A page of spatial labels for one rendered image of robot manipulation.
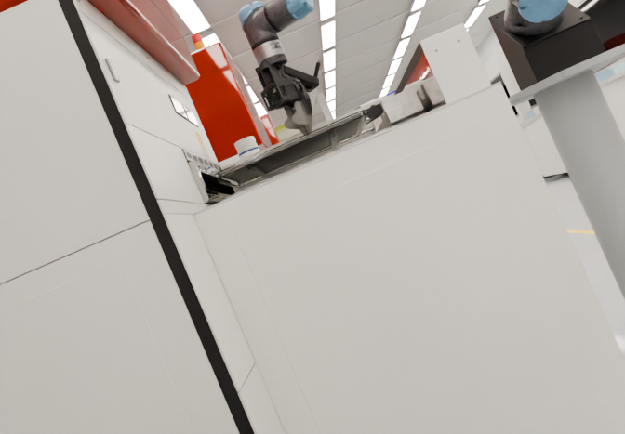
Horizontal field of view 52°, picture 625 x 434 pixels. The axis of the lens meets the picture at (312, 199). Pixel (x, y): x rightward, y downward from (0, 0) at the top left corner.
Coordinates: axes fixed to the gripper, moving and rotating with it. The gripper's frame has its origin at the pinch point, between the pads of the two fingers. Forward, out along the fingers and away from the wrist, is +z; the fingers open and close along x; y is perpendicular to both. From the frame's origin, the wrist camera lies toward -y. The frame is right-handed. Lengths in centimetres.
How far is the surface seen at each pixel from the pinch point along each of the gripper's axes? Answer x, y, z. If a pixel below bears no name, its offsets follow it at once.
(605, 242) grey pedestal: 35, -50, 57
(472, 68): 51, 1, 7
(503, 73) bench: -386, -761, -73
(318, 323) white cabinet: 25, 40, 40
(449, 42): 50, 3, 0
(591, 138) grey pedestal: 42, -50, 30
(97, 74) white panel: 30, 64, -13
